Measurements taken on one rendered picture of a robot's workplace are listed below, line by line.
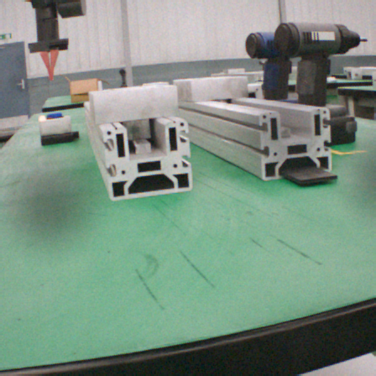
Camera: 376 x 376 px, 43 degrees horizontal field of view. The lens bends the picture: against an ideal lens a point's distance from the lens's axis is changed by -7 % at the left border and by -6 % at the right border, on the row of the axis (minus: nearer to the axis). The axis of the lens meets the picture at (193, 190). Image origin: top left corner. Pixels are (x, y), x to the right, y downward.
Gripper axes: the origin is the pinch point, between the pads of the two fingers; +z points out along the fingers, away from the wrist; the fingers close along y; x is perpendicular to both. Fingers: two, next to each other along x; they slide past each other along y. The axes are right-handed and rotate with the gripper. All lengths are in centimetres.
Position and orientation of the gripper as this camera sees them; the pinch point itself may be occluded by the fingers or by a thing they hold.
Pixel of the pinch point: (51, 77)
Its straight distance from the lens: 125.8
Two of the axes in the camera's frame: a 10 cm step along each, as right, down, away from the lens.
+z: 0.8, 9.7, 2.4
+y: 9.7, -1.3, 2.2
